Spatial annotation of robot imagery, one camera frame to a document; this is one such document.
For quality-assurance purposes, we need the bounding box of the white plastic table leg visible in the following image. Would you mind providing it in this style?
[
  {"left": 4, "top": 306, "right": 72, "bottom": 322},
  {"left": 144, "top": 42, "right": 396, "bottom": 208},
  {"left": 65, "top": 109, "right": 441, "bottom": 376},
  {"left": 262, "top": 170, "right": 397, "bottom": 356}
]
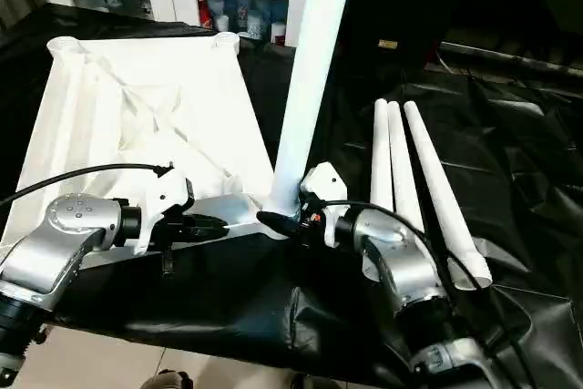
[
  {"left": 402, "top": 100, "right": 495, "bottom": 292},
  {"left": 265, "top": 0, "right": 359, "bottom": 218},
  {"left": 387, "top": 100, "right": 430, "bottom": 236},
  {"left": 368, "top": 97, "right": 395, "bottom": 283}
]

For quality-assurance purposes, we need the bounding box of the black mat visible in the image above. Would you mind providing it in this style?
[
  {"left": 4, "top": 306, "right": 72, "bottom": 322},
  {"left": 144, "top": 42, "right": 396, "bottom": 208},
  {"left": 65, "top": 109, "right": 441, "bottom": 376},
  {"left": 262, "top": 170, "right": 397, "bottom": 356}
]
[{"left": 0, "top": 2, "right": 583, "bottom": 389}]

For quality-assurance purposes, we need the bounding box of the white plastic table top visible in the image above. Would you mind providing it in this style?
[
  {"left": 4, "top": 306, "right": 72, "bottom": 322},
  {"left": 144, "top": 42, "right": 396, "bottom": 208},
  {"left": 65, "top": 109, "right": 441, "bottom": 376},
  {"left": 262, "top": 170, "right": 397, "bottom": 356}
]
[{"left": 0, "top": 32, "right": 292, "bottom": 268}]

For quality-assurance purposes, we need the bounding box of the long black bar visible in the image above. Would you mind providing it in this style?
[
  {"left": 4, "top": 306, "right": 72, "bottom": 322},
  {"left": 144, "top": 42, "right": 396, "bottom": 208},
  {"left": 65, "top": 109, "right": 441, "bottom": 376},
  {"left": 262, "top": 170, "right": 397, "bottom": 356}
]
[{"left": 438, "top": 40, "right": 583, "bottom": 68}]

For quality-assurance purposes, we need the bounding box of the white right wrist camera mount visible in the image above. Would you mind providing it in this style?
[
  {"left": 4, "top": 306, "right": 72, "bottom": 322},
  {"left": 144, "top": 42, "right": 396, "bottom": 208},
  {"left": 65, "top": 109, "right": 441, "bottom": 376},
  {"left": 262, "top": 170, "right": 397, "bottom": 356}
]
[{"left": 298, "top": 161, "right": 350, "bottom": 250}]

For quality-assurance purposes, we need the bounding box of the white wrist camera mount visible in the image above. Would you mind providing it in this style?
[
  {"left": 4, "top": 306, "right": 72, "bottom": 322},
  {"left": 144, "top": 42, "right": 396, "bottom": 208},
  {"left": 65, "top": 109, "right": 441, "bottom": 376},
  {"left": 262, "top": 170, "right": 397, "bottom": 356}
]
[
  {"left": 134, "top": 165, "right": 195, "bottom": 254},
  {"left": 298, "top": 161, "right": 350, "bottom": 250}
]

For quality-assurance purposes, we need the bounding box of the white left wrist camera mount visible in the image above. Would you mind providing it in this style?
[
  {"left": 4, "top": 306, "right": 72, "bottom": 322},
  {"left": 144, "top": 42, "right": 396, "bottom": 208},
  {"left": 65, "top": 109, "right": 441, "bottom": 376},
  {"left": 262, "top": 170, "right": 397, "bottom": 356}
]
[{"left": 134, "top": 165, "right": 195, "bottom": 254}]

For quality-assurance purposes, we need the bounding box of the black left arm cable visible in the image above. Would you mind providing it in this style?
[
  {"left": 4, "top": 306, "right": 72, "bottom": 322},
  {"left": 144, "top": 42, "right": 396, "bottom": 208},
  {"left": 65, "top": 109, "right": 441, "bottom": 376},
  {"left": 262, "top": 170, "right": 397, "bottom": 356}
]
[{"left": 0, "top": 162, "right": 175, "bottom": 209}]

